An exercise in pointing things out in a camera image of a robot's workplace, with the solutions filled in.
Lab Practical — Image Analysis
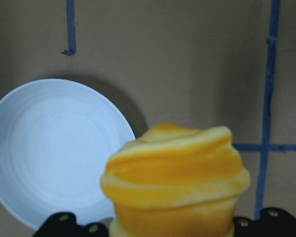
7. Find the blue plate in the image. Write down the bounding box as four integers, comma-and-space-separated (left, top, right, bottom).
0, 79, 135, 230

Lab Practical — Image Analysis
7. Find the sliced bread loaf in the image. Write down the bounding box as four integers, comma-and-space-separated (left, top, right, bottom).
101, 123, 250, 237

